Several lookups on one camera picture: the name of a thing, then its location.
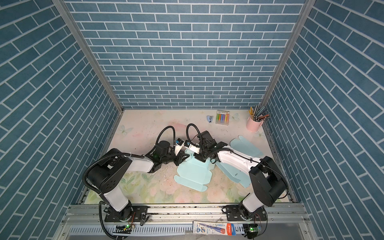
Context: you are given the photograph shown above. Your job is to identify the light blue flat box stack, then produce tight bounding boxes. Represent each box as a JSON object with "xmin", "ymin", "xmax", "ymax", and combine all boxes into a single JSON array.
[{"xmin": 216, "ymin": 136, "xmax": 264, "ymax": 188}]

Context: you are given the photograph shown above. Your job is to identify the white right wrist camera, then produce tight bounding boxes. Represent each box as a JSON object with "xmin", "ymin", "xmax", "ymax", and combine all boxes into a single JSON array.
[{"xmin": 184, "ymin": 141, "xmax": 200, "ymax": 154}]

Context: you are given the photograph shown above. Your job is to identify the white red blue package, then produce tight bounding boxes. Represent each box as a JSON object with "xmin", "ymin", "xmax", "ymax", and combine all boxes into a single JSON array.
[{"xmin": 192, "ymin": 221, "xmax": 245, "ymax": 236}]

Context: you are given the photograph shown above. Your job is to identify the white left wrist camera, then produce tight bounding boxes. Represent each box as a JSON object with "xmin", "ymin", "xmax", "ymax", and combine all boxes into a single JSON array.
[{"xmin": 175, "ymin": 138, "xmax": 186, "ymax": 156}]

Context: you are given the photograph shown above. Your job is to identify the metal base rail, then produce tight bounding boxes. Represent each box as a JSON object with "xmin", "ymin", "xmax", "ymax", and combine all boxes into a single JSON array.
[{"xmin": 63, "ymin": 203, "xmax": 310, "ymax": 225}]

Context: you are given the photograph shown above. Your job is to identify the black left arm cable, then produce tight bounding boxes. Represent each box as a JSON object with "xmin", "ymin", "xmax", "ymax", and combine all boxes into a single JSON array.
[{"xmin": 82, "ymin": 125, "xmax": 176, "ymax": 240}]

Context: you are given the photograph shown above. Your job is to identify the pink metal pencil bucket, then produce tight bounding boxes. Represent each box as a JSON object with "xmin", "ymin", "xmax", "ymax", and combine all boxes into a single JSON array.
[{"xmin": 246, "ymin": 117, "xmax": 264, "ymax": 133}]

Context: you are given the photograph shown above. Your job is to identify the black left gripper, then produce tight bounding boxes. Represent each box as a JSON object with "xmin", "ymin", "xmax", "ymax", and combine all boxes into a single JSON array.
[{"xmin": 160, "ymin": 149, "xmax": 191, "ymax": 167}]

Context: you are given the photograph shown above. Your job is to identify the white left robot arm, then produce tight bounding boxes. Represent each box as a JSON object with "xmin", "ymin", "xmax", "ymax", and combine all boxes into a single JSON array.
[{"xmin": 82, "ymin": 141, "xmax": 190, "ymax": 213}]

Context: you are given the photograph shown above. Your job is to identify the light blue paper box sheet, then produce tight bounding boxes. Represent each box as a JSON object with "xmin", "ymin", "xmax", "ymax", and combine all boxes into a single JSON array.
[{"xmin": 174, "ymin": 150, "xmax": 215, "ymax": 192}]

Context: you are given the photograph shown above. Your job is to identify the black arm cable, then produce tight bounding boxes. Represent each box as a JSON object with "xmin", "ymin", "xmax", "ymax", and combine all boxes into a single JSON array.
[
  {"xmin": 185, "ymin": 123, "xmax": 289, "ymax": 199},
  {"xmin": 82, "ymin": 125, "xmax": 176, "ymax": 240}
]

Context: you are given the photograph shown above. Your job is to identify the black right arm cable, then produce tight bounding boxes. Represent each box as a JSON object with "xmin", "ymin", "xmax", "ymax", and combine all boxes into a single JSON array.
[{"xmin": 185, "ymin": 123, "xmax": 289, "ymax": 199}]

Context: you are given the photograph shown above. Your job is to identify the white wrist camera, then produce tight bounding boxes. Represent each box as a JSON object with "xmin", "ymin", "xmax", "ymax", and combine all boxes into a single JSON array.
[
  {"xmin": 175, "ymin": 138, "xmax": 186, "ymax": 156},
  {"xmin": 184, "ymin": 141, "xmax": 200, "ymax": 154}
]

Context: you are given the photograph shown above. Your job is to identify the pack of coloured highlighters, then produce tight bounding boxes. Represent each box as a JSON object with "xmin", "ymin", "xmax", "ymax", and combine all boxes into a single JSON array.
[{"xmin": 216, "ymin": 110, "xmax": 230, "ymax": 126}]

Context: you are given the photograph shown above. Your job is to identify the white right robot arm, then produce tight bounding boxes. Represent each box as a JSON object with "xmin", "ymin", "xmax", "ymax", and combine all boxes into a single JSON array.
[{"xmin": 195, "ymin": 131, "xmax": 288, "ymax": 215}]

